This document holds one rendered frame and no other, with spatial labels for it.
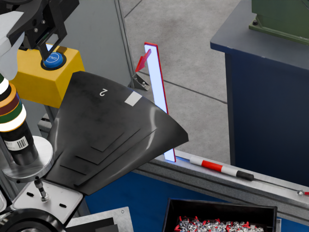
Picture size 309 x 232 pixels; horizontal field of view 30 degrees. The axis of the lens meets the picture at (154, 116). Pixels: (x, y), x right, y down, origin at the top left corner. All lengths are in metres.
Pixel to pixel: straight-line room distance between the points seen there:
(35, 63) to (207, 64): 1.60
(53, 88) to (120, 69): 1.33
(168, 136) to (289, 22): 0.46
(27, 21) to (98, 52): 1.70
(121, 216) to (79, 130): 0.18
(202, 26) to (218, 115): 0.62
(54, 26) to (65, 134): 0.26
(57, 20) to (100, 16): 1.59
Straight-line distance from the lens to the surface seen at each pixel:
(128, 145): 0.90
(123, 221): 1.01
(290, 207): 1.22
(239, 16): 1.37
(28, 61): 1.25
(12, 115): 0.68
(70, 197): 0.84
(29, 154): 0.74
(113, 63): 2.45
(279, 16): 1.28
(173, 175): 1.29
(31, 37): 0.68
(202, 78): 2.67
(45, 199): 0.83
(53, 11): 0.69
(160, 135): 0.93
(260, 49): 1.28
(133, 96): 0.97
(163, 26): 2.99
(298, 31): 1.29
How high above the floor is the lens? 1.84
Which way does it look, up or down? 47 degrees down
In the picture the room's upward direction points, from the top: 11 degrees counter-clockwise
